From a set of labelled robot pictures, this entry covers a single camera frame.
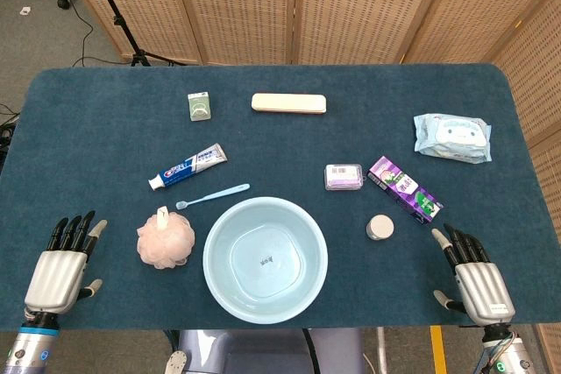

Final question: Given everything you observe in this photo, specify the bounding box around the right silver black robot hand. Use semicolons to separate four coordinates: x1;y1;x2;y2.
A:
431;222;517;328

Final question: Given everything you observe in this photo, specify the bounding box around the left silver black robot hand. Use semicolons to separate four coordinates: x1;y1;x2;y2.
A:
24;210;109;315

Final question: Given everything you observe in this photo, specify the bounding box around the pink bath sponge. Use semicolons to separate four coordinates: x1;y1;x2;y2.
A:
136;206;196;271

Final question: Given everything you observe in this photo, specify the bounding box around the blue white toothpaste tube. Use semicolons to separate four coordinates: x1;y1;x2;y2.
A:
147;142;229;192

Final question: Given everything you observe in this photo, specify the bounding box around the purple toothpaste carton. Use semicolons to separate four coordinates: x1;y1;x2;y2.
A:
366;155;444;228

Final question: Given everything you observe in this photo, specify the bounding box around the light blue plastic basin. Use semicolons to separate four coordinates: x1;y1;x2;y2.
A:
202;196;329;323

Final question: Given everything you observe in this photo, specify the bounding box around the small green floss box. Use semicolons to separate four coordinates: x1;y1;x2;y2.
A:
187;90;214;123

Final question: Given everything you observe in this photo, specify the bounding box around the yellow floor tape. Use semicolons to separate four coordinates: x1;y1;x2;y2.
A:
430;325;448;374

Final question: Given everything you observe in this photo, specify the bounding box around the metal table leg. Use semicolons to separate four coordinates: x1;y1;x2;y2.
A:
376;328;389;374

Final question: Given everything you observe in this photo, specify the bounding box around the small white round jar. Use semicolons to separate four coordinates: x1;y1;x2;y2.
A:
366;214;395;242

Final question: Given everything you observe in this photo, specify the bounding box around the dark blue table cloth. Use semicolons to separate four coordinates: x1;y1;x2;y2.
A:
0;62;561;332

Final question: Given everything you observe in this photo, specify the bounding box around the light blue wet wipes pack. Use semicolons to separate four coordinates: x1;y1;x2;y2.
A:
413;113;494;166

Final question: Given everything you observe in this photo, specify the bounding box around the light blue toothbrush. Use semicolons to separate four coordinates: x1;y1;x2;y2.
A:
175;183;252;211

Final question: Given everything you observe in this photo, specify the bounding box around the grey robot torso base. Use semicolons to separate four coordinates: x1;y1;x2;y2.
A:
164;328;382;374

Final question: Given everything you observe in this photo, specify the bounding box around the black tripod stand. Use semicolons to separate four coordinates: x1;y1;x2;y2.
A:
81;0;188;67

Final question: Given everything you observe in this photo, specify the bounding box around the beige toothbrush travel case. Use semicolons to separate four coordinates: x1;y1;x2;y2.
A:
250;92;328;116

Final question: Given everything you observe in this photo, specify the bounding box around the thin black floor cable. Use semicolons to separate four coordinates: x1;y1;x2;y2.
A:
62;0;132;68

